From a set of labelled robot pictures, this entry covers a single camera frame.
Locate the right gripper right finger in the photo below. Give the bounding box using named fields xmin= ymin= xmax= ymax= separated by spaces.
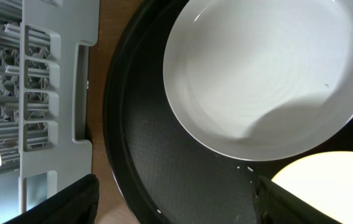
xmin=254 ymin=175 xmax=338 ymax=224

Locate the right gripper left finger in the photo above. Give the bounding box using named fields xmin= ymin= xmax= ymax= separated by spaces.
xmin=6 ymin=174 xmax=99 ymax=224

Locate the yellow bowl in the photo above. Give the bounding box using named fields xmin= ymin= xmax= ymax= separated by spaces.
xmin=272 ymin=151 xmax=353 ymax=223

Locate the blue cup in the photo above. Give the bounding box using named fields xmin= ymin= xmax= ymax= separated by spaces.
xmin=0 ymin=171 xmax=47 ymax=223

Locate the grey dishwasher rack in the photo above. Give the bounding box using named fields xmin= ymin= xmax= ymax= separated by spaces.
xmin=0 ymin=0 xmax=99 ymax=214

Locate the round black tray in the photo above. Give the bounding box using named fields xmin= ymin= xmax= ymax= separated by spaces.
xmin=103 ymin=1 xmax=353 ymax=223

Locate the grey plate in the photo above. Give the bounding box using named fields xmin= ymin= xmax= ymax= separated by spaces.
xmin=163 ymin=0 xmax=353 ymax=161

